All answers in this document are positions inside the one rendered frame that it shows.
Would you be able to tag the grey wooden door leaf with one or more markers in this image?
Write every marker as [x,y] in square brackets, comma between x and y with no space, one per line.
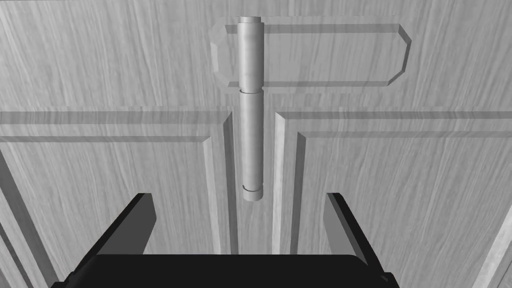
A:
[100,64]

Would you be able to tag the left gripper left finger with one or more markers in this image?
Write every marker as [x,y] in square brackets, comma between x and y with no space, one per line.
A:
[130,231]

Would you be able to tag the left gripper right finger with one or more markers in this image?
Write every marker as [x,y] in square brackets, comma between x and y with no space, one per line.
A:
[343,232]

